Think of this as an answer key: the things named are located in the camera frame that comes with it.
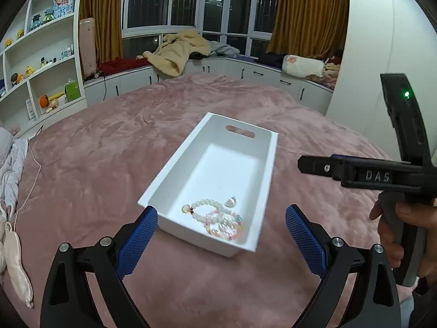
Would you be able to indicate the pink sleep mask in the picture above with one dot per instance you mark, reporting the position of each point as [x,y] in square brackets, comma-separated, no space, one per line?
[17,263]

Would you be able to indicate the pink fleece blanket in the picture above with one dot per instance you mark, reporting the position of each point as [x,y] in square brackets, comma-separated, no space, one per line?
[102,164]

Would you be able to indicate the white bookshelf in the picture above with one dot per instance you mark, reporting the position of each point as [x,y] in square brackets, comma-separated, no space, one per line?
[76,58]

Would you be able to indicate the colourful toy set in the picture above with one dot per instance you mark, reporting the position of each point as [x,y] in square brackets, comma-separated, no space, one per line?
[64,3]

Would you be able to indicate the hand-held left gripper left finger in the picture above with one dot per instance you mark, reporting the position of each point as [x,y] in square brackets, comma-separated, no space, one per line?
[138,242]

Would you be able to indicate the large bay window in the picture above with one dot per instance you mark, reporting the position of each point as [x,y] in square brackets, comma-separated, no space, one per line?
[191,0]

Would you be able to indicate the pink electric heater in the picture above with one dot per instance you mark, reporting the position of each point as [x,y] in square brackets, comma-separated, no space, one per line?
[88,47]

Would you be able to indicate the yellow blanket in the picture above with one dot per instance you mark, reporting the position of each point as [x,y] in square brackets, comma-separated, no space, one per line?
[174,54]

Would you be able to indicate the orange toy horn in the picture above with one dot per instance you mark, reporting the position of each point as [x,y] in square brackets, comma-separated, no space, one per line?
[44,100]

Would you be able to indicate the white window seat cabinet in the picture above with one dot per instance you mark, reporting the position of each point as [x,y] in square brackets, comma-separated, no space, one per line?
[245,71]

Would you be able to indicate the grey-blue clothing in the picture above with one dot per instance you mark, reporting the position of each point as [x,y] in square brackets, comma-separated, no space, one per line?
[223,49]

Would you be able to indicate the brown plush toy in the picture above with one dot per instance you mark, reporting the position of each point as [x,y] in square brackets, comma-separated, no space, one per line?
[331,70]

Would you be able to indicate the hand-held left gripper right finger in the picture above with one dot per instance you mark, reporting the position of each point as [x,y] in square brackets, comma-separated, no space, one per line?
[305,242]

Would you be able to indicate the orange curtain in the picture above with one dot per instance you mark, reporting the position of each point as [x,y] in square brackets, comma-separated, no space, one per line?
[307,6]
[100,6]

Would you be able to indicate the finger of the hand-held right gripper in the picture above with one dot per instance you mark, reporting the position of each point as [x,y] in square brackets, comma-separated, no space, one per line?
[338,157]
[317,167]

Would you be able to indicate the green toy box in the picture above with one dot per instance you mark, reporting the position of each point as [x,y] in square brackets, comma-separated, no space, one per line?
[72,91]

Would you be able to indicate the white plastic storage box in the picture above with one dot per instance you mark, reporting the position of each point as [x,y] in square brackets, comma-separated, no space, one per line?
[218,164]

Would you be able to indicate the person's right forearm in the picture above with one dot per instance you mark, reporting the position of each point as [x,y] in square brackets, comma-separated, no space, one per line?
[426,304]

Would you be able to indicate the silver shell earring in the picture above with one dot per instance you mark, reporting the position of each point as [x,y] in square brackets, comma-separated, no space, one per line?
[231,202]

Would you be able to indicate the person's right hand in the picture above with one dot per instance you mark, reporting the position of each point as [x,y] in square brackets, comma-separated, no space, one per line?
[420,215]

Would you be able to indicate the teal figurine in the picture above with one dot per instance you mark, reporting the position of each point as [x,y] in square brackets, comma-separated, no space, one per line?
[42,20]

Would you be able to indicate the grey quilt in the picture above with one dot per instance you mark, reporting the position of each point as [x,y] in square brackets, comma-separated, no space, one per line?
[10,170]

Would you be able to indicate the red cloth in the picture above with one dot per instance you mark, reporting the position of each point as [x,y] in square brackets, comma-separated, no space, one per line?
[119,64]

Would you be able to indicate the yellow plush chick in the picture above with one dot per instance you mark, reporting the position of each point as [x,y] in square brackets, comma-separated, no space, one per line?
[29,71]

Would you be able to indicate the white floral bolster pillow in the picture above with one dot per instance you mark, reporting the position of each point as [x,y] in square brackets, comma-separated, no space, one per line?
[300,66]

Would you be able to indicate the dark clothing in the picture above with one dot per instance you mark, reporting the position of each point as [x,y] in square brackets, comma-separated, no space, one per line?
[269,59]

